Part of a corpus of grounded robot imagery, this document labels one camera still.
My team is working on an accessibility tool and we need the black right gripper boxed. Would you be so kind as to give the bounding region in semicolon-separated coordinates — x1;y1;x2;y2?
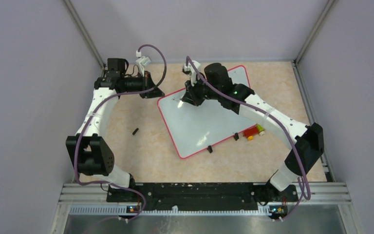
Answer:
182;75;221;107

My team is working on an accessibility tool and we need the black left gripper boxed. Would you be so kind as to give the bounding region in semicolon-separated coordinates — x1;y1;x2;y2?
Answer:
121;70;165;98

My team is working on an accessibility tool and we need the pink framed whiteboard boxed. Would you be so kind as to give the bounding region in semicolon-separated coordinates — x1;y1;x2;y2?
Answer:
157;65;259;160

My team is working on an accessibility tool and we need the black marker cap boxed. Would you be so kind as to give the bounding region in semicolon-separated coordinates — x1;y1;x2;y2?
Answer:
132;128;139;135

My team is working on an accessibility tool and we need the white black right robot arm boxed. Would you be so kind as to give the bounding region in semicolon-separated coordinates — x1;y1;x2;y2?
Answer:
182;61;324;201

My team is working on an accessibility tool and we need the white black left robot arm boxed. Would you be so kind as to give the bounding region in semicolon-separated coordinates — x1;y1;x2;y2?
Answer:
66;56;165;202

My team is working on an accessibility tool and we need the black whiteboard clip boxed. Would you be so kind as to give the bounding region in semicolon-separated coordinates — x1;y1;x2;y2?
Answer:
207;145;213;154
233;133;239;141

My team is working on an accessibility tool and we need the green lego brick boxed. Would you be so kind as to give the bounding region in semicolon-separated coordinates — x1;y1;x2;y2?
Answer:
256;124;265;132

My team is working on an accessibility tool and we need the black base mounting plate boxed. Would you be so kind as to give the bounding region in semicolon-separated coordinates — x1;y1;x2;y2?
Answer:
106;182;298;211

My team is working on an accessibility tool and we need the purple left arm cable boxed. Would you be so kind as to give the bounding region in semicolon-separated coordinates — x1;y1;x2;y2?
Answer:
73;44;168;223

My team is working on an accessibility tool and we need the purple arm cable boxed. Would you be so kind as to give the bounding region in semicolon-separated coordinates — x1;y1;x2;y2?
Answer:
186;56;312;222
73;44;168;223

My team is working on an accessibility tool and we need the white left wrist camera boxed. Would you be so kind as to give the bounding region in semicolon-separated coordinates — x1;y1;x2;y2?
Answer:
135;51;151;76

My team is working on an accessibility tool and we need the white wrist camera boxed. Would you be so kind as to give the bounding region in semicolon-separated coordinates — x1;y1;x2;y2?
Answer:
135;51;151;76
182;60;201;86

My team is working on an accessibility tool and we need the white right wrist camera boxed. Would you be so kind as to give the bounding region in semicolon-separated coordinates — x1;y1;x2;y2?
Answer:
182;60;201;86

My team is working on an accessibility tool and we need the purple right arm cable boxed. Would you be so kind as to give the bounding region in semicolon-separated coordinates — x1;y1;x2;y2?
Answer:
186;56;312;222

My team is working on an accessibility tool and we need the aluminium frame rail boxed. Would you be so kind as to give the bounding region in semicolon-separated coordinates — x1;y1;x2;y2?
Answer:
50;182;364;234

